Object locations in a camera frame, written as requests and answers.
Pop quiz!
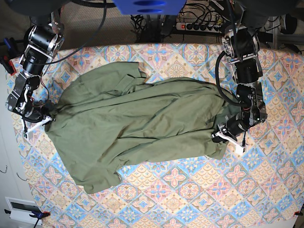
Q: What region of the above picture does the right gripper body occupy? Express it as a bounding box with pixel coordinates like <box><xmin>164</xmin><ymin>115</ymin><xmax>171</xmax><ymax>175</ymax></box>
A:
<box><xmin>21</xmin><ymin>107</ymin><xmax>44</xmax><ymax>123</ymax></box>

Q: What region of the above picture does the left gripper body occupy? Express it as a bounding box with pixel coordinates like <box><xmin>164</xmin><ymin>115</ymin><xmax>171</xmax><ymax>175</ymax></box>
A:
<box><xmin>213</xmin><ymin>114</ymin><xmax>249</xmax><ymax>140</ymax></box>

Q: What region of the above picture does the olive green t-shirt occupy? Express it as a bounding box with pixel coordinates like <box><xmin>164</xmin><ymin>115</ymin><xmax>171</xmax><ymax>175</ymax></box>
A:
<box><xmin>45</xmin><ymin>62</ymin><xmax>239</xmax><ymax>194</ymax></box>

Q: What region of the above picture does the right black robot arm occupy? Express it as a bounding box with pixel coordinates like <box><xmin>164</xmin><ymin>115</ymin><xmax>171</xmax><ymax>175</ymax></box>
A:
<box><xmin>6</xmin><ymin>0</ymin><xmax>67</xmax><ymax>123</ymax></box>

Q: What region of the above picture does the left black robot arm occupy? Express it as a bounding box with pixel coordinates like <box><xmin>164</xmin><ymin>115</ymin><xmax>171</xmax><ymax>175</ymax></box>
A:
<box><xmin>212</xmin><ymin>0</ymin><xmax>294</xmax><ymax>143</ymax></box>

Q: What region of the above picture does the patterned tile tablecloth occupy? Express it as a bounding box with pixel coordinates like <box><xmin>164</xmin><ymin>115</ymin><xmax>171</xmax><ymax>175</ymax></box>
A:
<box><xmin>12</xmin><ymin>49</ymin><xmax>304</xmax><ymax>228</ymax></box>

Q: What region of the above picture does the lower left table clamp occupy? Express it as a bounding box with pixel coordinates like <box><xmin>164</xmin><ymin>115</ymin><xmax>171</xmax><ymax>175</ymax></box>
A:
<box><xmin>4</xmin><ymin>209</ymin><xmax>50</xmax><ymax>220</ymax></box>

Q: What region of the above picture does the white power strip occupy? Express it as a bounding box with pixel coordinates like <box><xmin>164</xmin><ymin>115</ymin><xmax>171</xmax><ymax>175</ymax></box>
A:
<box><xmin>175</xmin><ymin>22</ymin><xmax>221</xmax><ymax>33</ymax></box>

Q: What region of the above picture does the lower right orange clamp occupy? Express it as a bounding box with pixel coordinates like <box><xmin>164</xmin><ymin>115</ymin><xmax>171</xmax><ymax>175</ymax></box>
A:
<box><xmin>294</xmin><ymin>211</ymin><xmax>304</xmax><ymax>216</ymax></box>

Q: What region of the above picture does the white wall outlet box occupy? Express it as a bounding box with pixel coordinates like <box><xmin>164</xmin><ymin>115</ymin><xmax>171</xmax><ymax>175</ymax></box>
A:
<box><xmin>5</xmin><ymin>197</ymin><xmax>40</xmax><ymax>225</ymax></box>

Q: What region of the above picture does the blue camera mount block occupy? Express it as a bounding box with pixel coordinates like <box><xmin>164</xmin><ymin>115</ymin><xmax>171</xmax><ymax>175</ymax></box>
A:
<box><xmin>113</xmin><ymin>0</ymin><xmax>186</xmax><ymax>16</ymax></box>

